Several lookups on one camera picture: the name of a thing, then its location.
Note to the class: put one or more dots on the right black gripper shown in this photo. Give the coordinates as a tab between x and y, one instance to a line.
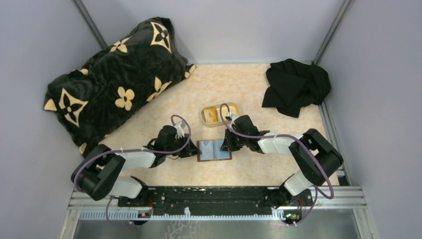
228	141

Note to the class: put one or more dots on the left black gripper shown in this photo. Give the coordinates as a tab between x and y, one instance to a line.
190	150

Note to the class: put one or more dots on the brown leather card holder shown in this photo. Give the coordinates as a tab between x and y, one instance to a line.
210	150

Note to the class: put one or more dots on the beige oval tray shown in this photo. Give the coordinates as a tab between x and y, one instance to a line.
231	107

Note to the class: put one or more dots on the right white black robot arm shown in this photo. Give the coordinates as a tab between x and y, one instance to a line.
316	158

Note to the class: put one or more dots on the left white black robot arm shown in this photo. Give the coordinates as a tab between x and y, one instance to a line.
98	175

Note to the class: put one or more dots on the black floral plush pillow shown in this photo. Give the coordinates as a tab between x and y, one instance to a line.
112	85

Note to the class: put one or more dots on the crumpled black cloth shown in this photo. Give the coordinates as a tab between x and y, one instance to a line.
294	85

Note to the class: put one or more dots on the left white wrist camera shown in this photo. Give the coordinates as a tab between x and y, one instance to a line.
180	126

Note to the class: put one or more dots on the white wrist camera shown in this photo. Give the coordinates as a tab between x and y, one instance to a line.
180	126
231	118

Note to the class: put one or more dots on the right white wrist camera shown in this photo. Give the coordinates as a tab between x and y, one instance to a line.
231	118

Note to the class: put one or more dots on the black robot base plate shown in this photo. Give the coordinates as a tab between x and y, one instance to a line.
216	201

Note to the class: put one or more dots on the white toothed cable rail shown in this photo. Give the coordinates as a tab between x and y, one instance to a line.
135	215

